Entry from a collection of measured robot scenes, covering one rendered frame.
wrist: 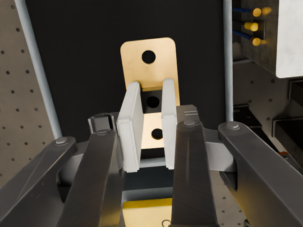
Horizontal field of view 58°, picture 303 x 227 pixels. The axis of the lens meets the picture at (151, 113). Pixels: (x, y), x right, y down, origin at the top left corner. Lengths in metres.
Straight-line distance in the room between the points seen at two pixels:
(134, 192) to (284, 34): 0.20
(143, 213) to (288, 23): 0.21
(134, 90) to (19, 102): 0.63
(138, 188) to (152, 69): 0.13
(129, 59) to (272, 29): 0.14
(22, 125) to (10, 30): 0.25
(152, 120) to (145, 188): 0.09
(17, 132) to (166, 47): 0.68
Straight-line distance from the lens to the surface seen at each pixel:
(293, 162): 0.50
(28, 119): 0.80
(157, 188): 0.27
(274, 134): 0.78
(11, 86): 0.78
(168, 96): 0.16
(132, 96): 0.16
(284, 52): 0.27
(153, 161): 0.22
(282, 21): 0.26
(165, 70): 0.20
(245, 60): 0.37
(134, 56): 0.19
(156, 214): 0.26
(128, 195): 0.28
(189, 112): 0.15
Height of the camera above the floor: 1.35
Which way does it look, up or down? 68 degrees down
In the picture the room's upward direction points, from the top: 175 degrees counter-clockwise
